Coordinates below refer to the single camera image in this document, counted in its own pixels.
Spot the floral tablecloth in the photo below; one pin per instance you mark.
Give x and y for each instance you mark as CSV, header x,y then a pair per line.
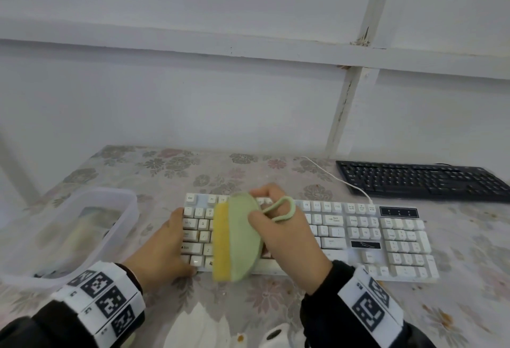
x,y
470,240

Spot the white marker left wristband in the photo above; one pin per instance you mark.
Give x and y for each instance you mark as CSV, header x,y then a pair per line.
x,y
103,296

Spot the person's right hand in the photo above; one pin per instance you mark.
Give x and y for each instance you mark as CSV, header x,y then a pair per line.
x,y
295,248

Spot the green brush yellow bristles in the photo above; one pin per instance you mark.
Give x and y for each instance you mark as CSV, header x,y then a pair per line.
x,y
243,240

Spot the white wooden frame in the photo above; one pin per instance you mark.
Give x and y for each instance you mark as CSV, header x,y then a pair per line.
x,y
159,40

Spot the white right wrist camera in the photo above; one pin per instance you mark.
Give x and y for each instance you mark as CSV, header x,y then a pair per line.
x,y
279,335

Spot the person's left forearm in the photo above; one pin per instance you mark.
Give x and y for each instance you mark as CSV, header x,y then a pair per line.
x,y
48,320

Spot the white marker right wristband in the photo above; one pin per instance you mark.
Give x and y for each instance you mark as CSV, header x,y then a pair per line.
x,y
370,300

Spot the black keyboard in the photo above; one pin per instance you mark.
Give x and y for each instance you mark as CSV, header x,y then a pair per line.
x,y
422,182

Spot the person's right forearm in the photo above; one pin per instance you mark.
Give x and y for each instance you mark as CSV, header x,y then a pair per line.
x,y
326,316

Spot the white marker wristband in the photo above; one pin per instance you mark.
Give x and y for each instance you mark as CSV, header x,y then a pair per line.
x,y
103,296
370,300

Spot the person's left hand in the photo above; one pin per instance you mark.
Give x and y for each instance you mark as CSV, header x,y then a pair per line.
x,y
159,256

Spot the clear plastic container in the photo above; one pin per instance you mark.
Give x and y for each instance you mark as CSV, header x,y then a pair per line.
x,y
119,208

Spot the white keyboard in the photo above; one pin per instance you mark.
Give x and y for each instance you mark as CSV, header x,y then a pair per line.
x,y
378,240

